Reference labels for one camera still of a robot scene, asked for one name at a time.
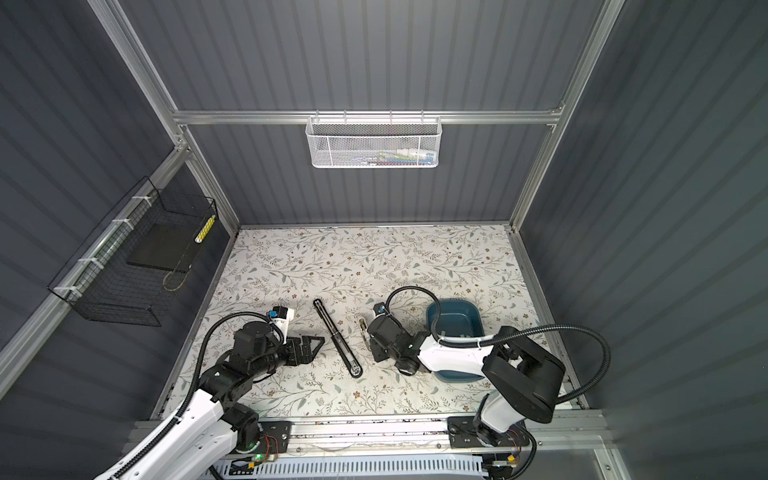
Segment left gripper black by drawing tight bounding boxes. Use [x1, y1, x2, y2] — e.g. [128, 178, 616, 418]
[250, 334, 324, 381]

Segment black long stapler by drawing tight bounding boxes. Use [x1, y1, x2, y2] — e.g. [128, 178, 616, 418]
[312, 298, 363, 379]

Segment beige mini stapler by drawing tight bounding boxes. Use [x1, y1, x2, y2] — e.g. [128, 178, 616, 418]
[358, 318, 370, 348]

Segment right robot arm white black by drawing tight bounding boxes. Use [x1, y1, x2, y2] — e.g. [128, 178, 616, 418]
[367, 313, 565, 445]

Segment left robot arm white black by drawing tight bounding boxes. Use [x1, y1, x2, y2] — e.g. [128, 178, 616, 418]
[99, 312, 325, 479]

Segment teal plastic tray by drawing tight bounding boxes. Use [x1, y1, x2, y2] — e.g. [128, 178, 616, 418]
[433, 299, 485, 383]

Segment yellow marker in basket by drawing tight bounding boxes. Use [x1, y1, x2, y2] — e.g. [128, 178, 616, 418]
[194, 214, 217, 244]

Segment black pad in basket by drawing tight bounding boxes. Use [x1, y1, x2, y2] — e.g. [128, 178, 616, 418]
[127, 224, 202, 273]

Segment pens in white basket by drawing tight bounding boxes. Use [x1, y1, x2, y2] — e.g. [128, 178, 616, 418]
[349, 148, 438, 167]

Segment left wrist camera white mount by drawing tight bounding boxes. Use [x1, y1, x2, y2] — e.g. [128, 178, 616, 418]
[268, 306, 295, 337]

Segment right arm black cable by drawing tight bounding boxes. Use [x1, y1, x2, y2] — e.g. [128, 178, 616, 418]
[384, 285, 612, 404]

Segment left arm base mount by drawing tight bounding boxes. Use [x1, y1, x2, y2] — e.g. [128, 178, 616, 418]
[235, 421, 293, 462]

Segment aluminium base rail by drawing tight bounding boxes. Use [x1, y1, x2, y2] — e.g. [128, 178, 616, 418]
[261, 410, 616, 458]

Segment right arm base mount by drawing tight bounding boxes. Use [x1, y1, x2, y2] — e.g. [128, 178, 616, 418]
[446, 416, 531, 449]

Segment white slotted cable duct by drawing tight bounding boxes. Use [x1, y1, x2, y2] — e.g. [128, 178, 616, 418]
[214, 454, 489, 479]

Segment black wire basket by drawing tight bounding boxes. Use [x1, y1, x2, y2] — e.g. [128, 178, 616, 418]
[48, 181, 218, 327]

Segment white wire mesh basket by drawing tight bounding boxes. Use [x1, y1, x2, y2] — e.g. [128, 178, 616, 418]
[305, 121, 443, 169]

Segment aluminium horizontal back rail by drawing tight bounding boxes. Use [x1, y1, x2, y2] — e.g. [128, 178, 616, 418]
[172, 109, 561, 125]

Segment aluminium corner post left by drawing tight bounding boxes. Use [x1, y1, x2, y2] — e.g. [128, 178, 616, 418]
[88, 1, 241, 237]

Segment aluminium corner post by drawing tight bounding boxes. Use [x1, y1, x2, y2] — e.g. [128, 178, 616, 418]
[510, 0, 625, 233]
[88, 1, 241, 237]

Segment aluminium corner post right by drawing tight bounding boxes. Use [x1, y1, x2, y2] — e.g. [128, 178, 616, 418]
[510, 0, 625, 233]

